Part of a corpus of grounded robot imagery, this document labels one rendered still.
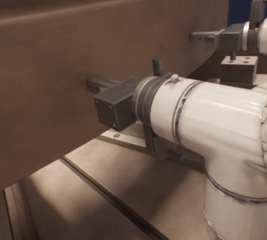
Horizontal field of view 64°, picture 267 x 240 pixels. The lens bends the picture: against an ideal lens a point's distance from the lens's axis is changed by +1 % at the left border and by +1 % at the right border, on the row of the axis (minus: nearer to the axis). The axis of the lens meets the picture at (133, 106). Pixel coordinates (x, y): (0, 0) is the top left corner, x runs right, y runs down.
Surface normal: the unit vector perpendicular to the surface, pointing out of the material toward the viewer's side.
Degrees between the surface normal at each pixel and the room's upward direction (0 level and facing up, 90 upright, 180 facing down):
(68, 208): 0
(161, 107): 57
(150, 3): 90
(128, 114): 90
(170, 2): 90
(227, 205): 90
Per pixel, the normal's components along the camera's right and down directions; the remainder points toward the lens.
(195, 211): -0.14, -0.88
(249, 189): -0.36, 0.53
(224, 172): -0.73, 0.41
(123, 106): 0.69, 0.25
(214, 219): -0.87, 0.34
